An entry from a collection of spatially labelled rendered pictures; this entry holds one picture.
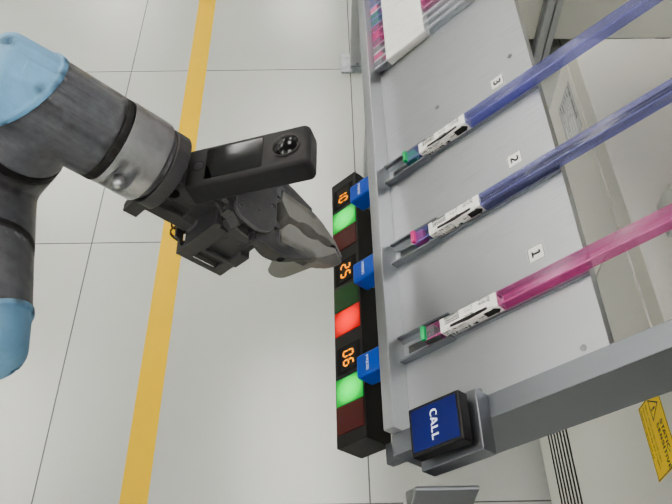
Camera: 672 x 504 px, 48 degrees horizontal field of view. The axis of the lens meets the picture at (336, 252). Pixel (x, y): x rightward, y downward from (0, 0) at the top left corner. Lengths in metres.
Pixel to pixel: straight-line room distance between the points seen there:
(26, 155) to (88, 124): 0.05
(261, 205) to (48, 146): 0.19
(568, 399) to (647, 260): 0.40
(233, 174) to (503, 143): 0.26
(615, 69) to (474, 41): 0.38
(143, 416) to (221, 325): 0.24
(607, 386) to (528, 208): 0.18
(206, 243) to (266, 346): 0.87
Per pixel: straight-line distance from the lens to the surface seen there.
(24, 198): 0.66
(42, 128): 0.61
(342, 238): 0.86
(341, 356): 0.78
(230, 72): 2.13
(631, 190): 1.03
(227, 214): 0.66
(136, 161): 0.63
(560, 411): 0.61
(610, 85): 1.17
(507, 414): 0.60
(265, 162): 0.64
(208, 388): 1.51
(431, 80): 0.88
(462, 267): 0.70
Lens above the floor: 1.32
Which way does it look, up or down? 52 degrees down
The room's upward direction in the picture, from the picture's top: straight up
